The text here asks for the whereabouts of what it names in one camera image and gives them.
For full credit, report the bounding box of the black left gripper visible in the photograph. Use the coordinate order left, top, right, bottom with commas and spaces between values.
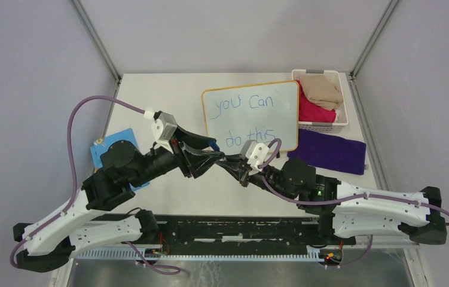
129, 123, 226, 188

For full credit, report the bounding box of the blue whiteboard marker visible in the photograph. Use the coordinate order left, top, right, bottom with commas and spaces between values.
208, 140, 221, 152

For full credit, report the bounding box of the yellow framed whiteboard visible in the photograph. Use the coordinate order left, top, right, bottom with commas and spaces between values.
201, 80, 300, 154

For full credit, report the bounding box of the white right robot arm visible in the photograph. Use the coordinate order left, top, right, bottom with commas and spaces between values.
218, 155, 447, 245

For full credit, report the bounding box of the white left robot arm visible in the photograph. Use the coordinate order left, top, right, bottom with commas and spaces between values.
10, 128, 225, 273

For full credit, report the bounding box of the pink cloth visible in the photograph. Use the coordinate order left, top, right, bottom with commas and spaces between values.
296, 80, 337, 123

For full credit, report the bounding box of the purple cloth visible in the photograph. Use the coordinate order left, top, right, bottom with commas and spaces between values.
288, 129, 366, 175

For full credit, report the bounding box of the blue patterned cloth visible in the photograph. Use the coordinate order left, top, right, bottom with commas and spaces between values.
90, 128, 138, 171

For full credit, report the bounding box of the beige cloth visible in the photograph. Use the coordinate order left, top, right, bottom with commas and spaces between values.
298, 75, 344, 111

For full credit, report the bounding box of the white plastic basket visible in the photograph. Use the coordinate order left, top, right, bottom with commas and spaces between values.
291, 69, 349, 133

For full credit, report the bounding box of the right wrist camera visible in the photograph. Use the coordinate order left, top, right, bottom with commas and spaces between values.
240, 140, 269, 175

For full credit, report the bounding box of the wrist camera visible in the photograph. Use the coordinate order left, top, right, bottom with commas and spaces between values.
151, 111, 178, 154
240, 140, 269, 175

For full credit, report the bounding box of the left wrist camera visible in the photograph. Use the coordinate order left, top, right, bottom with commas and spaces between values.
151, 111, 178, 154

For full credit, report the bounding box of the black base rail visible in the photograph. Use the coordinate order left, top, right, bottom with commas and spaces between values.
117, 215, 356, 257

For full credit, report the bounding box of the white cable duct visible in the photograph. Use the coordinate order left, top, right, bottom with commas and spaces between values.
76, 247, 324, 262

